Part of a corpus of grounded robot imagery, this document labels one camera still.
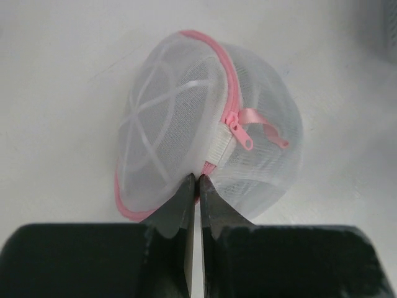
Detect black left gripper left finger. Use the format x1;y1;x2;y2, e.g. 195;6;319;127
1;175;195;297

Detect white mesh laundry bag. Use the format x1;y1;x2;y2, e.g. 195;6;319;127
115;30;303;221

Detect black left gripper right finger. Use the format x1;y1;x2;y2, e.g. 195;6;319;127
199;176;396;297

